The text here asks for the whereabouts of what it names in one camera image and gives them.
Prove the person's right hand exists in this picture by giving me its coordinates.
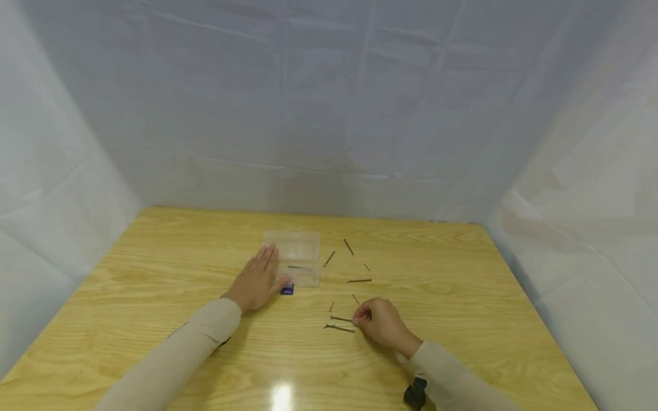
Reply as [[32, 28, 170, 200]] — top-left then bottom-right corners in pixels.
[[352, 297, 423, 360]]

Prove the person's left hand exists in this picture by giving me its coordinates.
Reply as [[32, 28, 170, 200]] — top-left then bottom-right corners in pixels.
[[222, 243, 293, 314]]

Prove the clear plastic box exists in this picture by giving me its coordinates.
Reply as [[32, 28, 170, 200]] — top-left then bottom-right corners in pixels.
[[262, 230, 323, 288]]

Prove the person's right forearm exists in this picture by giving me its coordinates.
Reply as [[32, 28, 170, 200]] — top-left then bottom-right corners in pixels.
[[396, 341, 523, 411]]

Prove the person's left forearm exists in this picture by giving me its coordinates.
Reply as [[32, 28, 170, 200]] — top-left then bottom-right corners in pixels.
[[91, 297, 243, 411]]

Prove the black wrist band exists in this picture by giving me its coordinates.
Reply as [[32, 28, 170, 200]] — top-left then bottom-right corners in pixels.
[[403, 376, 429, 411]]

